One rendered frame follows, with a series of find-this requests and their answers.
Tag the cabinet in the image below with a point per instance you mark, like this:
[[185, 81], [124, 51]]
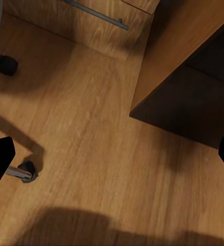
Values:
[[181, 82], [111, 27]]

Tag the swivel chair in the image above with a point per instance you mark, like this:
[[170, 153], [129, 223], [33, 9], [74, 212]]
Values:
[[27, 172]]

